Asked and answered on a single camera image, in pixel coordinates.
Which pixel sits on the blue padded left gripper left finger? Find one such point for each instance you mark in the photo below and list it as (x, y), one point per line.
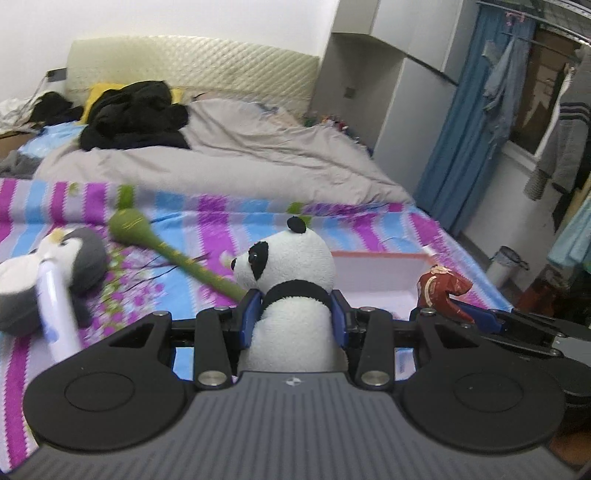
(207, 347)

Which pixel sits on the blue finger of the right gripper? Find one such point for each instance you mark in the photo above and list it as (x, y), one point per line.
(486, 320)

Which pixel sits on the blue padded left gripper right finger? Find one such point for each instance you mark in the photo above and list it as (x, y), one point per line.
(369, 337)

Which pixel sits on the red foil wrapper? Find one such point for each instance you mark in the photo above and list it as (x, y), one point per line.
(435, 288)

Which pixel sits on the small panda plush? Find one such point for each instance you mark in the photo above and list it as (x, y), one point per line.
(295, 273)

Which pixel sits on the pink cardboard box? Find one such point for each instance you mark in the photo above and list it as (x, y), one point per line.
(383, 280)

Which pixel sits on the white trash bin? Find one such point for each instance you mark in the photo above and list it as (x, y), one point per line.
(503, 264)

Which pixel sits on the light blue hanging cloth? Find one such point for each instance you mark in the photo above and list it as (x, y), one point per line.
(572, 247)

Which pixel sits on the colourful striped bed sheet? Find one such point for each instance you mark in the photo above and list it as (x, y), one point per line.
(198, 224)

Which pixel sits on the green massage stick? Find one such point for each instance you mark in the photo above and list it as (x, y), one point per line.
(131, 227)

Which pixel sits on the grey white penguin plush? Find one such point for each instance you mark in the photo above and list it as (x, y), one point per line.
(82, 258)

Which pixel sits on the white spray can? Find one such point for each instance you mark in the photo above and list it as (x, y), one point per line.
(56, 312)

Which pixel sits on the blue curtain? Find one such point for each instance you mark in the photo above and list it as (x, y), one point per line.
(464, 158)

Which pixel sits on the grey striped hanging sweater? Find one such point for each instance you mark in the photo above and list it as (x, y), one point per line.
(560, 154)

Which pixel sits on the grey duvet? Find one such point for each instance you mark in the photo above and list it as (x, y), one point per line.
(234, 148)

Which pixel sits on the black clothes pile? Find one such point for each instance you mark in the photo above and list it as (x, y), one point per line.
(140, 115)

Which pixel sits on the hanging denim garment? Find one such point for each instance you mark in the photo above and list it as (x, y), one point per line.
(503, 89)

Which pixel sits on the yellow pillow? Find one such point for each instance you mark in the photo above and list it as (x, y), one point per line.
(99, 88)

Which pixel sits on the grey wardrobe cabinet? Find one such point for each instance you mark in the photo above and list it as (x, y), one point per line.
(390, 73)

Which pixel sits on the cream quilted headboard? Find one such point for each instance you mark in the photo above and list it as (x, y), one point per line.
(194, 65)

